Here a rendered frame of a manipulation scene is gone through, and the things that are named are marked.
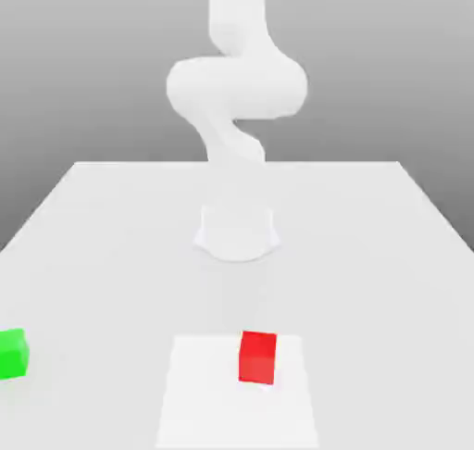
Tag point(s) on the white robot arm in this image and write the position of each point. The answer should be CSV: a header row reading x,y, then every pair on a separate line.
x,y
237,87

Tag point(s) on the small red cube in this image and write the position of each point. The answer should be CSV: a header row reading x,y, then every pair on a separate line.
x,y
257,359

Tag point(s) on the small green cube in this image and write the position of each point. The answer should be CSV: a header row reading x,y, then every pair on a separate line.
x,y
11,353

